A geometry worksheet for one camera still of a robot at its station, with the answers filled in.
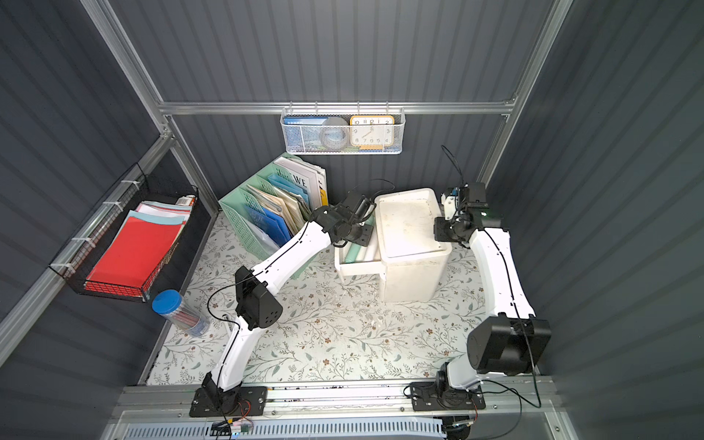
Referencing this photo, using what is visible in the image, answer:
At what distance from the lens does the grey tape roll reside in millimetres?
871

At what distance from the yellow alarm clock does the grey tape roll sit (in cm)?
2

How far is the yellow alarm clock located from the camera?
2.91 ft
